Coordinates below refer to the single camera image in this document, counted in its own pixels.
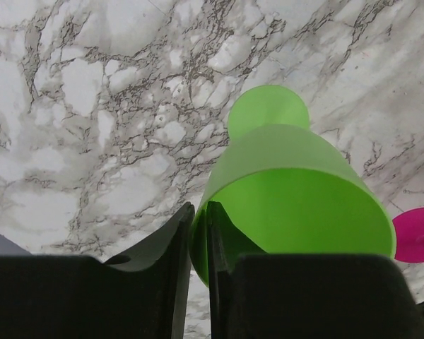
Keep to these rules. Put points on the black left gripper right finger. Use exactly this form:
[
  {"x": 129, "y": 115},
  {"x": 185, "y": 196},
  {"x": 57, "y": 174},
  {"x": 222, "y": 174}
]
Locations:
[{"x": 258, "y": 295}]

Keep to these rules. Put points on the pink plastic goblet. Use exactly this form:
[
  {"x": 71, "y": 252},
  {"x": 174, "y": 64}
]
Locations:
[{"x": 409, "y": 228}]

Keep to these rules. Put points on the green plastic goblet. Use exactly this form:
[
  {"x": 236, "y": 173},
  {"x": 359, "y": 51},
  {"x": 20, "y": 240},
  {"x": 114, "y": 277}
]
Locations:
[{"x": 289, "y": 190}]

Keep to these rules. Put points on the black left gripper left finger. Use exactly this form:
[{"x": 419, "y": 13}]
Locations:
[{"x": 138, "y": 293}]

